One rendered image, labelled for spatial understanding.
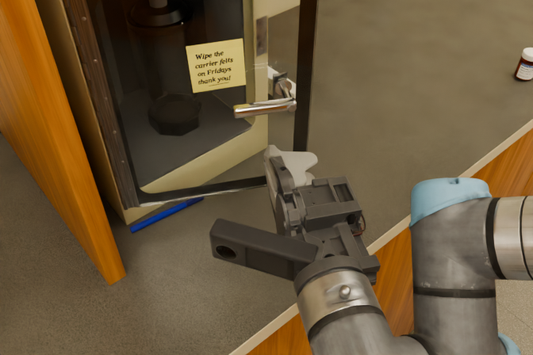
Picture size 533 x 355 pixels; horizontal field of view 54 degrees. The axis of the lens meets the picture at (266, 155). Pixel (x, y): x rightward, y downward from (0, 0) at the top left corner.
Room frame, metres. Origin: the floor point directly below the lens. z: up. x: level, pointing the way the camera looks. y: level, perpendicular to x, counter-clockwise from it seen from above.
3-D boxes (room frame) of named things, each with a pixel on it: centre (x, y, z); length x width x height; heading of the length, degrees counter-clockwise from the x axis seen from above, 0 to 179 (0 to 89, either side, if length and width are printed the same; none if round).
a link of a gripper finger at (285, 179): (0.40, -0.02, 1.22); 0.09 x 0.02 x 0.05; 13
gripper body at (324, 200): (0.34, -0.06, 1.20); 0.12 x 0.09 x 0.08; 13
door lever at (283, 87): (0.59, 0.00, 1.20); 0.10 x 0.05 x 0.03; 103
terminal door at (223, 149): (0.60, 0.08, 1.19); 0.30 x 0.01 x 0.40; 103
